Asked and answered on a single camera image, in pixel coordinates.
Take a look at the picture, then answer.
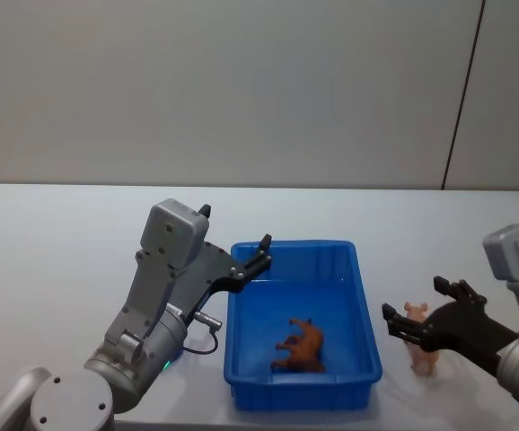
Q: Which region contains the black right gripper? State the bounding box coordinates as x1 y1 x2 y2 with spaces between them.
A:
381 275 519 377

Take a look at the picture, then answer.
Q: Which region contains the thin dark gripper cable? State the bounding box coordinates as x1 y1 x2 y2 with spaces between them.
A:
180 312 224 356

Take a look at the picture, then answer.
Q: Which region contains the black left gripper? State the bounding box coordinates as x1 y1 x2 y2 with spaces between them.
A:
168 204 274 319

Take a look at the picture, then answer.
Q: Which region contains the blue plastic bin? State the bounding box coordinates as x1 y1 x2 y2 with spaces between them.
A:
223 240 383 412

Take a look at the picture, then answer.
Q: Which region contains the pink toy pig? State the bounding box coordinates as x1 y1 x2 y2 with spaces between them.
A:
403 301 441 376

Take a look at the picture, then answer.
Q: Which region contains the brown toy cow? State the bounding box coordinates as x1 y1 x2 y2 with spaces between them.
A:
270 317 327 374

